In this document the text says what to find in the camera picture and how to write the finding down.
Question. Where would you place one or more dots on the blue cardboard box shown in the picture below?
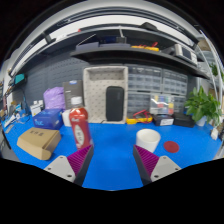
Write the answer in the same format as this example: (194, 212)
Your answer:
(48, 119)

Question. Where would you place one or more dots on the black box with white label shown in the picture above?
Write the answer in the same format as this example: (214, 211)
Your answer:
(163, 120)

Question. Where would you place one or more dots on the yellow multimeter with red leads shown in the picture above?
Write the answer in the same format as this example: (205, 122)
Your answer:
(140, 120)

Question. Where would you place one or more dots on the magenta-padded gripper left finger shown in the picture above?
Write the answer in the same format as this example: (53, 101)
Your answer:
(63, 166)

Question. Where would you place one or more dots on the black wall shelf unit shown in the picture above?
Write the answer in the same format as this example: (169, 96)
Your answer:
(133, 54)

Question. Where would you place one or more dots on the small white box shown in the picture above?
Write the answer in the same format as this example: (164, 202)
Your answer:
(65, 118)

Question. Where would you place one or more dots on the dark grey upright box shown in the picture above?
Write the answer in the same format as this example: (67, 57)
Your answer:
(71, 91)

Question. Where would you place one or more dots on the green potted plant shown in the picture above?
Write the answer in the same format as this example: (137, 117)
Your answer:
(201, 106)

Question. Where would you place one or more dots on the brown cardboard box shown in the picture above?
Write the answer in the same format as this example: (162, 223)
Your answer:
(38, 142)

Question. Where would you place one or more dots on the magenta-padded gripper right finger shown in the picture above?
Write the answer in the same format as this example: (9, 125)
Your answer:
(161, 166)

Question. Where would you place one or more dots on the flat black case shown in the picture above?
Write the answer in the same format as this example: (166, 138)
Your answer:
(184, 120)

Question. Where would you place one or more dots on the red drink bottle white cap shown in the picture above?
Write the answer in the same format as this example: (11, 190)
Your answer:
(80, 128)

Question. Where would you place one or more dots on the white metal shelf unit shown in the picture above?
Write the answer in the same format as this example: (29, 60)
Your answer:
(210, 56)

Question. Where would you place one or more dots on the beige dotted storage bin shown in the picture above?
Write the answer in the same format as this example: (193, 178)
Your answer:
(96, 96)

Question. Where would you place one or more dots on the flat round red coaster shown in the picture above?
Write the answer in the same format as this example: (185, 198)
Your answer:
(171, 147)

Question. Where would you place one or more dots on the clear organizer with coloured parts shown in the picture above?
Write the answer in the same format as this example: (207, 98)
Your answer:
(161, 104)

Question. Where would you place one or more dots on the purple plastic bag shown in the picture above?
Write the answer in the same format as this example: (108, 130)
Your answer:
(54, 98)

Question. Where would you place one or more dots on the white power adapter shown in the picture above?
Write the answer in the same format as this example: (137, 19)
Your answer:
(214, 134)

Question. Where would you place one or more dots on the white cup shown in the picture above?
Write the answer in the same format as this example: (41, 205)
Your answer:
(148, 140)

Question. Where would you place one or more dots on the grey small-parts drawer cabinet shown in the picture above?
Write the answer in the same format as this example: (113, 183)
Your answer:
(175, 82)
(138, 101)
(180, 101)
(145, 78)

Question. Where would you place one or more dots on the small white container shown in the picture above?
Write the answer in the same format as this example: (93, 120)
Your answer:
(36, 108)

